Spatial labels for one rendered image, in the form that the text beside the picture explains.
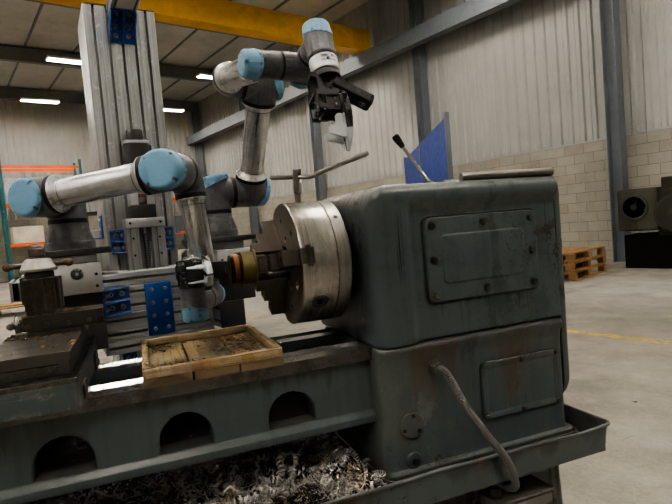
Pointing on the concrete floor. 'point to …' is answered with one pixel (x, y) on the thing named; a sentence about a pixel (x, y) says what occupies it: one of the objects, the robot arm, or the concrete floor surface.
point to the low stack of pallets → (572, 258)
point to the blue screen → (432, 156)
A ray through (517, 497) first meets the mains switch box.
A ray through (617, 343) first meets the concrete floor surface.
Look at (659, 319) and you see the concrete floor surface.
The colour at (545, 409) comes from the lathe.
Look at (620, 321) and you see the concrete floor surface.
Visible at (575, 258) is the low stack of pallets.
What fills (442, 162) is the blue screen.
